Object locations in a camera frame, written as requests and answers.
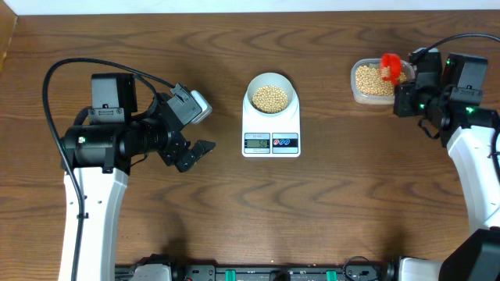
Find red measuring scoop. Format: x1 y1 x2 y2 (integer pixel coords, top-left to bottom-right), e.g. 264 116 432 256
380 53 402 86

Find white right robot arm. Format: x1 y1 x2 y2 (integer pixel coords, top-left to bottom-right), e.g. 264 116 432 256
394 48 499 280

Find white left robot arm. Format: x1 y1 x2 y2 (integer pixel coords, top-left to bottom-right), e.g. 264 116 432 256
59 73 216 280

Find white digital kitchen scale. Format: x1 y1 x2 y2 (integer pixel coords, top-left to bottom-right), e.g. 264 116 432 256
241 89 302 158

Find soybeans in bowl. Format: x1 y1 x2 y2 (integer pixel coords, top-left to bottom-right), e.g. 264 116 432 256
252 85 288 114

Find grey bowl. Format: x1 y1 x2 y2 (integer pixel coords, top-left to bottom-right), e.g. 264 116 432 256
244 73 296 115

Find clear plastic container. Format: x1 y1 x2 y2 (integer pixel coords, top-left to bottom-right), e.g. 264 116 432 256
351 54 416 105

